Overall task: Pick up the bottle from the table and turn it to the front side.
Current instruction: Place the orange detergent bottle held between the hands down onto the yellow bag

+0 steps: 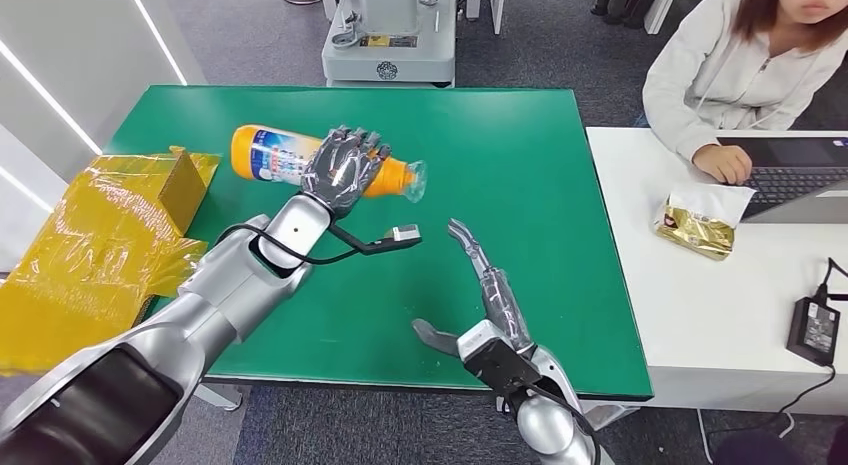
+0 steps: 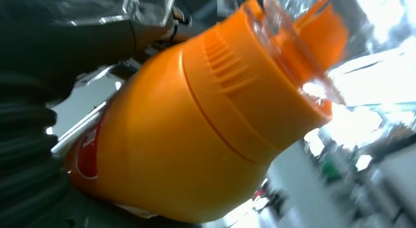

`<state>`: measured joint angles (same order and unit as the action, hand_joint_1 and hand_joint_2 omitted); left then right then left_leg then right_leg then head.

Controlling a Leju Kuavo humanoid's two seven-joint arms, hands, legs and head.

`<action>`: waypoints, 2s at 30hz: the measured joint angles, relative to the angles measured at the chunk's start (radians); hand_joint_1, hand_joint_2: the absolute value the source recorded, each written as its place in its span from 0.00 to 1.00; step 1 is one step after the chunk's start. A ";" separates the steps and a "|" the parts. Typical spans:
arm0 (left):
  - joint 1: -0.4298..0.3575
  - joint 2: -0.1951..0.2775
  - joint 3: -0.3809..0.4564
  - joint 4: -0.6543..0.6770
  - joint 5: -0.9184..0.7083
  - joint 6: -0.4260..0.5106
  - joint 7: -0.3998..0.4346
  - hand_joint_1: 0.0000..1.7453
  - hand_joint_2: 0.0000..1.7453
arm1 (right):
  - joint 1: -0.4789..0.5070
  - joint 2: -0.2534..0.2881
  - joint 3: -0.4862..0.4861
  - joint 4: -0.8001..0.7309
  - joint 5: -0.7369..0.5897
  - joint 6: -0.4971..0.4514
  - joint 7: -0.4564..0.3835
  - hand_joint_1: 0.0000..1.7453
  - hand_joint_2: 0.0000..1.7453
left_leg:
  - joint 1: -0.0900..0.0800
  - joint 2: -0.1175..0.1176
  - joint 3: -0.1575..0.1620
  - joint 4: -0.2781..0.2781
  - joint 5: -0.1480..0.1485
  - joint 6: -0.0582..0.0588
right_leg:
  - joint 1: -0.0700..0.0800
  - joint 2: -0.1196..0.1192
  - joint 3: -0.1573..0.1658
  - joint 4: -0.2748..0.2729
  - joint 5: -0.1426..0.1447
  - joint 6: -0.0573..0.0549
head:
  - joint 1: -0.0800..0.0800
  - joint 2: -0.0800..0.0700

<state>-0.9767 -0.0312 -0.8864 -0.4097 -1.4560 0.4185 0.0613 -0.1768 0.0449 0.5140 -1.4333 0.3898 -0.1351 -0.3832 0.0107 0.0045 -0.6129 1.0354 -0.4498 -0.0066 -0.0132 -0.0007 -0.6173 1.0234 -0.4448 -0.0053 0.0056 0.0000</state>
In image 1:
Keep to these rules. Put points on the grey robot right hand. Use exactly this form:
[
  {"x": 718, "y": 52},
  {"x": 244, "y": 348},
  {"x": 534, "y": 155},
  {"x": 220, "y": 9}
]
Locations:
[{"x": 503, "y": 310}]

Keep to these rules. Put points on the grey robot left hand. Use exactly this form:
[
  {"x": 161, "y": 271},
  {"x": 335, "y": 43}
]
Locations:
[{"x": 341, "y": 170}]

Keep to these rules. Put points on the orange plastic bottle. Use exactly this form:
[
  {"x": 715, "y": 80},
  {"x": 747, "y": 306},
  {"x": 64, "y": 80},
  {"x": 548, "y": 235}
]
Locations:
[{"x": 272, "y": 157}]

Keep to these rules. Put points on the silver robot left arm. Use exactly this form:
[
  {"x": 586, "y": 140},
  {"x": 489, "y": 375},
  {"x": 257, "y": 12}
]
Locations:
[{"x": 199, "y": 316}]

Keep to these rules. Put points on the grey machine base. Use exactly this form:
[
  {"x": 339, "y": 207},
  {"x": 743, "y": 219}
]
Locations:
[{"x": 387, "y": 44}]

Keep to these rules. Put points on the white table foot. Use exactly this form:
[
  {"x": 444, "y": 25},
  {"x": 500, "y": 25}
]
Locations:
[
  {"x": 218, "y": 396},
  {"x": 609, "y": 414}
]

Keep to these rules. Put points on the gold foil snack packet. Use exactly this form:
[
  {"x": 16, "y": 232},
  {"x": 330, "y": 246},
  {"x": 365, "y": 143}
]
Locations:
[{"x": 699, "y": 230}]

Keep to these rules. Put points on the person's hand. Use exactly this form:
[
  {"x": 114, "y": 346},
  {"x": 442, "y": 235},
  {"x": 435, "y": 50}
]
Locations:
[{"x": 722, "y": 164}]

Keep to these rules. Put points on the yellow tape-wrapped cardboard box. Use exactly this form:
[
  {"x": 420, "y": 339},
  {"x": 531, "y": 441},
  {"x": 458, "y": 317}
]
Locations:
[{"x": 86, "y": 263}]

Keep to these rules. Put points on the black power adapter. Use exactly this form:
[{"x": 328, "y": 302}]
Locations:
[{"x": 813, "y": 329}]

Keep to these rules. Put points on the grey laptop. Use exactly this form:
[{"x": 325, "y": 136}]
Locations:
[{"x": 795, "y": 180}]

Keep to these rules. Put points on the person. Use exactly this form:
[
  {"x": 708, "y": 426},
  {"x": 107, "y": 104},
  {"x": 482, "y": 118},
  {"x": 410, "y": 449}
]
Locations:
[{"x": 722, "y": 71}]

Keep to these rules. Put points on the black bags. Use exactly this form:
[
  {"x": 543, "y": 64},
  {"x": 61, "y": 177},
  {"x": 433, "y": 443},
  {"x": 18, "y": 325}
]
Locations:
[{"x": 623, "y": 5}]

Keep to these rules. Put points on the white furniture leg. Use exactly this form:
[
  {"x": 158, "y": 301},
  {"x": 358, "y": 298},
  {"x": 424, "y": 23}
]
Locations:
[{"x": 661, "y": 8}]

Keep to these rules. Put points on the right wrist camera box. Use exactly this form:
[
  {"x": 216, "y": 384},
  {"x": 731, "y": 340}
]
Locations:
[{"x": 497, "y": 362}]

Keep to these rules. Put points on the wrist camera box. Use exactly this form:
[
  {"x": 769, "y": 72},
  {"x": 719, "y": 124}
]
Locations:
[
  {"x": 401, "y": 237},
  {"x": 497, "y": 362}
]

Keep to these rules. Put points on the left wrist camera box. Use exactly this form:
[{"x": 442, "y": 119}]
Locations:
[{"x": 401, "y": 237}]

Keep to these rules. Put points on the white frame legs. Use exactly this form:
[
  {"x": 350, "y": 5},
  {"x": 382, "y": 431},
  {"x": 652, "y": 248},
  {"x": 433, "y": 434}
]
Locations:
[{"x": 497, "y": 5}]

